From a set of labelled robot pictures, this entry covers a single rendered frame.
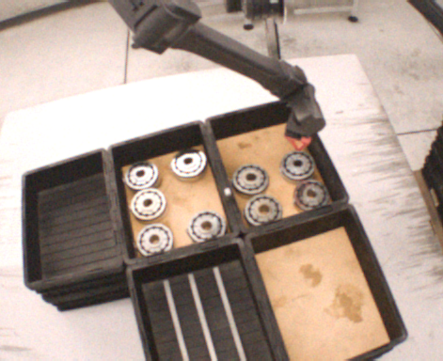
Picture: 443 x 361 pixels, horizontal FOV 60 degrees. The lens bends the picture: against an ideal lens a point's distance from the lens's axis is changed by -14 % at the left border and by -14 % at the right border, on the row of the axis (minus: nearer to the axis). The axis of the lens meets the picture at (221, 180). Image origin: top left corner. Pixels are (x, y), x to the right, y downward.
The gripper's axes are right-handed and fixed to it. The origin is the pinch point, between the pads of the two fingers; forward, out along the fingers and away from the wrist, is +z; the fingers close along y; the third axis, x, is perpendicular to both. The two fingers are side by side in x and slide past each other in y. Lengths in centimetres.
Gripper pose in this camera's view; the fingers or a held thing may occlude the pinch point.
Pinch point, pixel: (301, 140)
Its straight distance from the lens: 118.8
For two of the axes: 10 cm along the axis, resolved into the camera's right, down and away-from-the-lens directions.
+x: -9.1, -2.9, 3.1
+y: 4.1, -7.8, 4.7
